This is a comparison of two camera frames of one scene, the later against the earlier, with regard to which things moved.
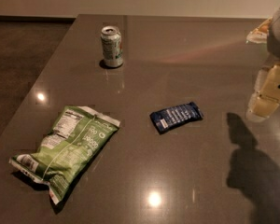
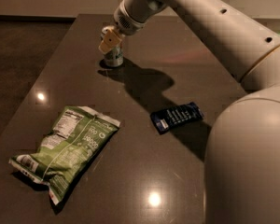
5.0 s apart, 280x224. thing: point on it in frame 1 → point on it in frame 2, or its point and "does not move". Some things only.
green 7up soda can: x=112 y=47 does not move
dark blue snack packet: x=178 y=114 does not move
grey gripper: x=279 y=36 → x=126 y=22
